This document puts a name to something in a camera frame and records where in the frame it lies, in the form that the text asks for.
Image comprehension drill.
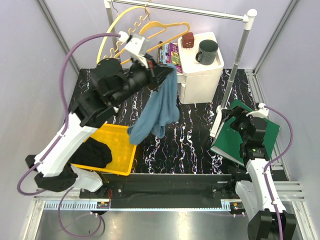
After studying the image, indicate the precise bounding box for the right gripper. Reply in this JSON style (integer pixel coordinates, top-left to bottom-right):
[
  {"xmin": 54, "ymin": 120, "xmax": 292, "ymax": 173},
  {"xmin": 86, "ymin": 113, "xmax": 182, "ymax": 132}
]
[{"xmin": 220, "ymin": 105, "xmax": 253, "ymax": 144}]

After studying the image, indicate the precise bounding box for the blue tank top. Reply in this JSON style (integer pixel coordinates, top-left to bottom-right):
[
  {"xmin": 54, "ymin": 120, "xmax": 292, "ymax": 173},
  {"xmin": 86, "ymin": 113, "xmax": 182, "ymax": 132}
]
[{"xmin": 127, "ymin": 63, "xmax": 180, "ymax": 145}]

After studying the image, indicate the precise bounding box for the orange-yellow plastic hanger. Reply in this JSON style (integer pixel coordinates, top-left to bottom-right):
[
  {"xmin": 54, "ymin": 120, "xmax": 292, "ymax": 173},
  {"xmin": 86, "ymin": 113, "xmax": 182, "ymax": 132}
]
[{"xmin": 117, "ymin": 19, "xmax": 191, "ymax": 67}]

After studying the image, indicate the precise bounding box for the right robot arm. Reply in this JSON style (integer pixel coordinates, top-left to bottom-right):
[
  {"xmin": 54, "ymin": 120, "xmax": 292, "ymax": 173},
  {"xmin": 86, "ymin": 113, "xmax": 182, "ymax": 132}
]
[{"xmin": 222, "ymin": 103, "xmax": 297, "ymax": 240}]

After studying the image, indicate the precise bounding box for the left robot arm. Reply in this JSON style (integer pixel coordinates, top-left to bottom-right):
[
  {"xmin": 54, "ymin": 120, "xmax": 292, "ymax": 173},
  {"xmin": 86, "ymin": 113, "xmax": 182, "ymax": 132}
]
[{"xmin": 25, "ymin": 58, "xmax": 174, "ymax": 198}]

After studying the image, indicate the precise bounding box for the pale yellow wavy hanger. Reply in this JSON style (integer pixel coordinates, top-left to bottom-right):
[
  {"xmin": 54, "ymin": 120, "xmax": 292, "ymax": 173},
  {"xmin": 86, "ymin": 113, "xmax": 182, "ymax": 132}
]
[{"xmin": 96, "ymin": 5, "xmax": 151, "ymax": 65}]

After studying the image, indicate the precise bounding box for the dark brown book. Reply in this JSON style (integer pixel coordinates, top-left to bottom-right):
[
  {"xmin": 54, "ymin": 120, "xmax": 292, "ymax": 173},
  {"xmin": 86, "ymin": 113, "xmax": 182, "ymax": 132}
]
[{"xmin": 157, "ymin": 45, "xmax": 163, "ymax": 63}]

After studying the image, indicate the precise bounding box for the blue book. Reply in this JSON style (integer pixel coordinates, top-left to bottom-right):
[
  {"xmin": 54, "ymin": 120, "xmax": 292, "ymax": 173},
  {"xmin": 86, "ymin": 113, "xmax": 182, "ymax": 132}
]
[{"xmin": 159, "ymin": 43, "xmax": 170, "ymax": 64}]

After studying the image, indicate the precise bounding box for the purple book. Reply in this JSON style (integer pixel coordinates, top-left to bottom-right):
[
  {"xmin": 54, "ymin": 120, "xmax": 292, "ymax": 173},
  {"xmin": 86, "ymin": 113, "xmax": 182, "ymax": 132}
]
[{"xmin": 168, "ymin": 43, "xmax": 183, "ymax": 74}]

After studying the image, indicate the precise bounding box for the green folder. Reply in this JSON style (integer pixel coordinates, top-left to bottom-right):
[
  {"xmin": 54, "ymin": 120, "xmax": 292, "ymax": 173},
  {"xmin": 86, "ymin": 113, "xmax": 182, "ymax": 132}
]
[{"xmin": 210, "ymin": 100, "xmax": 280, "ymax": 167}]

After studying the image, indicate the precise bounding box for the white side cabinet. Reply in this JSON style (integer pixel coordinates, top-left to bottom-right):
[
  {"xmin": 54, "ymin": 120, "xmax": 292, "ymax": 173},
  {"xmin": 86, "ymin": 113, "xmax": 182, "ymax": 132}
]
[{"xmin": 177, "ymin": 32, "xmax": 224, "ymax": 104}]

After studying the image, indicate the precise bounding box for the brown cube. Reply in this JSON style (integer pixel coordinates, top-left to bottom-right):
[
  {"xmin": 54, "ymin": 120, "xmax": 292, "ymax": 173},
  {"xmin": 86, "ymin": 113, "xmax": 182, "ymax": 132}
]
[{"xmin": 181, "ymin": 32, "xmax": 195, "ymax": 49}]

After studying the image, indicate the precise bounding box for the dark green mug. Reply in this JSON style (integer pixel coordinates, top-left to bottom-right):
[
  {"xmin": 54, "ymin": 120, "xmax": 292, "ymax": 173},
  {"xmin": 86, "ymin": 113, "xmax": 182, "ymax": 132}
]
[{"xmin": 195, "ymin": 39, "xmax": 219, "ymax": 66}]

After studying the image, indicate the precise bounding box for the yellow plastic bin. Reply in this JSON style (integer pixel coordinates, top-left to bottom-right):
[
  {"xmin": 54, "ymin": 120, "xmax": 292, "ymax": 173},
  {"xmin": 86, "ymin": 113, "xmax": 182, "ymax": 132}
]
[{"xmin": 71, "ymin": 123, "xmax": 137, "ymax": 176}]

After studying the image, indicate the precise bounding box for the white clothes rack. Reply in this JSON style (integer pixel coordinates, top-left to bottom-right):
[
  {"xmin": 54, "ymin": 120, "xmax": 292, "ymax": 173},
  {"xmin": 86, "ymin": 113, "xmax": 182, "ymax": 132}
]
[{"xmin": 103, "ymin": 0, "xmax": 258, "ymax": 138}]

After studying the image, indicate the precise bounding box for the black cloth in bin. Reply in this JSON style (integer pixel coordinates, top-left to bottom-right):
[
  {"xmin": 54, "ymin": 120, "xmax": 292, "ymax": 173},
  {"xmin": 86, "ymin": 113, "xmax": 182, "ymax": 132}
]
[{"xmin": 68, "ymin": 137, "xmax": 113, "ymax": 168}]

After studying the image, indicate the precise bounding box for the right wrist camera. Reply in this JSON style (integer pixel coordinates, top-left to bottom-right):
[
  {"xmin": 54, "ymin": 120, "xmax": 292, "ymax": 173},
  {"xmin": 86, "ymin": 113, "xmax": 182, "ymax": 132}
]
[{"xmin": 246, "ymin": 102, "xmax": 269, "ymax": 119}]

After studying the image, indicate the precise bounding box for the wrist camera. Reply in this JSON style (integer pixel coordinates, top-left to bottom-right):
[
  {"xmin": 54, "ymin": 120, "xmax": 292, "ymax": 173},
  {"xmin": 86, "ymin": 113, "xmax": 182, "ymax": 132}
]
[
  {"xmin": 118, "ymin": 31, "xmax": 149, "ymax": 68},
  {"xmin": 246, "ymin": 102, "xmax": 269, "ymax": 119}
]

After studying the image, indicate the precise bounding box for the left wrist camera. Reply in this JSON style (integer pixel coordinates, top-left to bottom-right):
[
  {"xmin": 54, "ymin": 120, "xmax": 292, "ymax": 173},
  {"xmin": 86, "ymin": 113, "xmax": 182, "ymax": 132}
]
[{"xmin": 118, "ymin": 31, "xmax": 149, "ymax": 68}]

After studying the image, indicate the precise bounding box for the aluminium frame rail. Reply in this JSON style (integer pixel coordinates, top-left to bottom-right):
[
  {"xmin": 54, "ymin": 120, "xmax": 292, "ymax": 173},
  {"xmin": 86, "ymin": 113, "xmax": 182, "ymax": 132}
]
[{"xmin": 32, "ymin": 182, "xmax": 307, "ymax": 213}]

